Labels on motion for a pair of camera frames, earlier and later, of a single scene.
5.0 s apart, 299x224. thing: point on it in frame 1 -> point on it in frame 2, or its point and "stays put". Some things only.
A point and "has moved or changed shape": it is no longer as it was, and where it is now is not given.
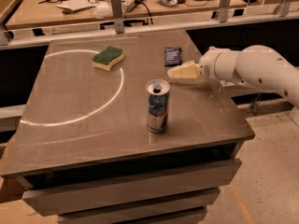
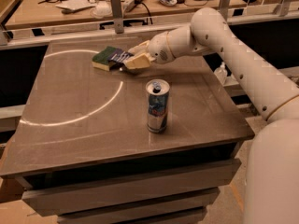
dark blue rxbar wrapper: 173,56 has moved or changed shape
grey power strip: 135,1 stays put
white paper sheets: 75,5 stays put
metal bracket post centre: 117,10 stays put
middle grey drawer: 135,210 stays put
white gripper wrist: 209,63 -> 158,49
